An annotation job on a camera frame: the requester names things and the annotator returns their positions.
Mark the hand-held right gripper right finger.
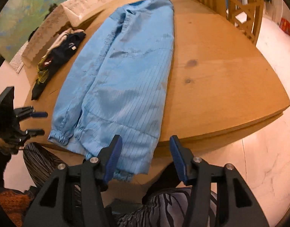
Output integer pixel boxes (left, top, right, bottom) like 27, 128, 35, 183
169, 135, 270, 227

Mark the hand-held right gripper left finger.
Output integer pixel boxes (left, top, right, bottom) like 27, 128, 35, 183
22, 134, 123, 227

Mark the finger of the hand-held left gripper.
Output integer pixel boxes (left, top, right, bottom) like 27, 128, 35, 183
15, 106, 49, 122
17, 129, 46, 145

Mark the blue pinstriped jacket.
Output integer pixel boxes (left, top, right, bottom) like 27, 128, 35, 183
48, 0, 176, 182

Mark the person's left forearm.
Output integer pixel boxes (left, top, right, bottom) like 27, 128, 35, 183
0, 151, 20, 190

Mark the person's left hand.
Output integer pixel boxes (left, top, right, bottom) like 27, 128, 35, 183
0, 137, 20, 156

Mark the person's left leg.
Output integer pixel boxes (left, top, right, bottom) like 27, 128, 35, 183
22, 142, 84, 194

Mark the person's leg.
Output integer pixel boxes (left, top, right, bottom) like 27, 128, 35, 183
22, 142, 84, 194
117, 187, 217, 227

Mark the person's right leg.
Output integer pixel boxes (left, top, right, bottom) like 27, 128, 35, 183
117, 187, 217, 227

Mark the navy garment yellow pattern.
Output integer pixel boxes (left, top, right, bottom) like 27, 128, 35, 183
31, 32, 87, 101

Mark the orange fuzzy cloth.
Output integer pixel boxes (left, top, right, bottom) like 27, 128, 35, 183
0, 189, 35, 227

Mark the white lace tablecloth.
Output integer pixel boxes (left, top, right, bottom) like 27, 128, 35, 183
9, 0, 106, 72

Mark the red box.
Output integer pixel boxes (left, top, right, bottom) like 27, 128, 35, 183
279, 18, 290, 37

